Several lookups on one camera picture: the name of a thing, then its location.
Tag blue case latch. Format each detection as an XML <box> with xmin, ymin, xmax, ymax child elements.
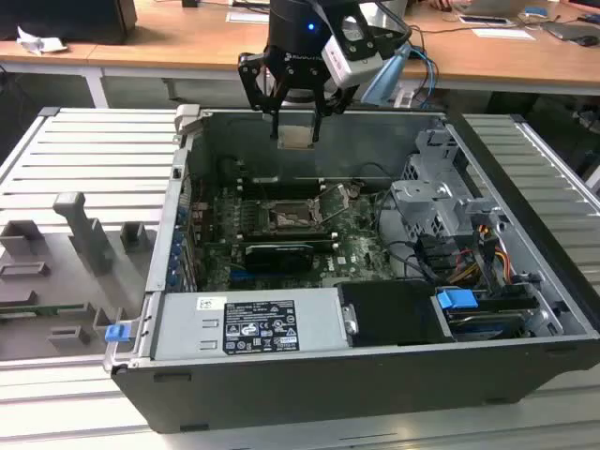
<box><xmin>105</xmin><ymin>322</ymin><xmax>130</xmax><ymax>344</ymax></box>

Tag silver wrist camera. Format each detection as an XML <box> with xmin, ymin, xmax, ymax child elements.
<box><xmin>321</xmin><ymin>13</ymin><xmax>383</xmax><ymax>88</ymax></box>

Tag short wooden desk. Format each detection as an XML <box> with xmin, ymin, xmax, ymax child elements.
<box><xmin>0</xmin><ymin>39</ymin><xmax>107</xmax><ymax>110</ymax></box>

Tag grey power supply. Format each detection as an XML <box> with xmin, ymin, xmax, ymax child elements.
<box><xmin>152</xmin><ymin>287</ymin><xmax>353</xmax><ymax>362</ymax></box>

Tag long wooden desk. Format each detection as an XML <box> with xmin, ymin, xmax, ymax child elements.
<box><xmin>86</xmin><ymin>0</ymin><xmax>600</xmax><ymax>98</ymax></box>

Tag tablet with white frame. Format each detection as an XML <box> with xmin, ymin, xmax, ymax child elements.
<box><xmin>457</xmin><ymin>13</ymin><xmax>515</xmax><ymax>27</ymax></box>

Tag black box on desk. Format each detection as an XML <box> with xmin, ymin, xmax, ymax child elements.
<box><xmin>0</xmin><ymin>0</ymin><xmax>139</xmax><ymax>46</ymax></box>

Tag CPU socket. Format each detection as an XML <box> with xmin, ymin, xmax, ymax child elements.
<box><xmin>261</xmin><ymin>198</ymin><xmax>325</xmax><ymax>234</ymax></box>

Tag crumpled white paper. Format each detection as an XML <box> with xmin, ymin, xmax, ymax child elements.
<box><xmin>16</xmin><ymin>25</ymin><xmax>69</xmax><ymax>55</ymax></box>

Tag grey laptop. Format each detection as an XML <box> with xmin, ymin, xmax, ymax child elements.
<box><xmin>542</xmin><ymin>20</ymin><xmax>600</xmax><ymax>42</ymax></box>

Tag black open PC case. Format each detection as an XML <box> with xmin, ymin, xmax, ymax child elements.
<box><xmin>101</xmin><ymin>103</ymin><xmax>600</xmax><ymax>435</ymax></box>

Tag hard disk in blue carrier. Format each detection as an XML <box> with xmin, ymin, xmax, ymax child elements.
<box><xmin>434</xmin><ymin>289</ymin><xmax>533</xmax><ymax>341</ymax></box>

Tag black internal cables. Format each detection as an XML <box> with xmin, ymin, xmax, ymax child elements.
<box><xmin>373</xmin><ymin>236</ymin><xmax>440</xmax><ymax>285</ymax></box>

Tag blue cables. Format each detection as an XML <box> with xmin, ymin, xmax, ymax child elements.
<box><xmin>410</xmin><ymin>44</ymin><xmax>441</xmax><ymax>110</ymax></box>

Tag blue expansion slot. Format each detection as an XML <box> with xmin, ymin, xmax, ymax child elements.
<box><xmin>228</xmin><ymin>267</ymin><xmax>301</xmax><ymax>288</ymax></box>

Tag white paper sheet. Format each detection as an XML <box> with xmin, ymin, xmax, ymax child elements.
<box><xmin>470</xmin><ymin>27</ymin><xmax>536</xmax><ymax>42</ymax></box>
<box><xmin>225</xmin><ymin>10</ymin><xmax>273</xmax><ymax>24</ymax></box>

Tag grey parts rack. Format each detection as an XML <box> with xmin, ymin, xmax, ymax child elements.
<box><xmin>0</xmin><ymin>190</ymin><xmax>158</xmax><ymax>363</ymax></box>

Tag green motherboard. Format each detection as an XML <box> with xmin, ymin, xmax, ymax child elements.
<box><xmin>187</xmin><ymin>180</ymin><xmax>399</xmax><ymax>292</ymax></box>

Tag green RAM stick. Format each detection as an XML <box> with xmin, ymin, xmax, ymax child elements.
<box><xmin>0</xmin><ymin>303</ymin><xmax>88</xmax><ymax>321</ymax></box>

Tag yellow red wire bundle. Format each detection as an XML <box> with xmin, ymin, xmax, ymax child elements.
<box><xmin>451</xmin><ymin>224</ymin><xmax>516</xmax><ymax>283</ymax></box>

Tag black RAM slots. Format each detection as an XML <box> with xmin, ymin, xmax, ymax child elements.
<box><xmin>237</xmin><ymin>176</ymin><xmax>327</xmax><ymax>199</ymax></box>

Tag black plastic shroud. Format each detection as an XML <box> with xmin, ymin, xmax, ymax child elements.
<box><xmin>337</xmin><ymin>278</ymin><xmax>454</xmax><ymax>349</ymax></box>

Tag RAM stick with white clips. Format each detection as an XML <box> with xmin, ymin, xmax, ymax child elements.
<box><xmin>239</xmin><ymin>228</ymin><xmax>342</xmax><ymax>245</ymax></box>

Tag silver CPU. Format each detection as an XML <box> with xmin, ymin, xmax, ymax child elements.
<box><xmin>276</xmin><ymin>125</ymin><xmax>317</xmax><ymax>152</ymax></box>

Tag metal disk bay cage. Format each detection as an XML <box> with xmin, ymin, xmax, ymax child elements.
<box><xmin>388</xmin><ymin>128</ymin><xmax>512</xmax><ymax>246</ymax></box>

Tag black graphics card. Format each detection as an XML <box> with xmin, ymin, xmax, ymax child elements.
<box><xmin>243</xmin><ymin>240</ymin><xmax>313</xmax><ymax>274</ymax></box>

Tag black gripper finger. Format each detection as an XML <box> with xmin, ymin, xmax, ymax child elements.
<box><xmin>236</xmin><ymin>52</ymin><xmax>283</xmax><ymax>142</ymax></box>
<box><xmin>310</xmin><ymin>86</ymin><xmax>349</xmax><ymax>143</ymax></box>

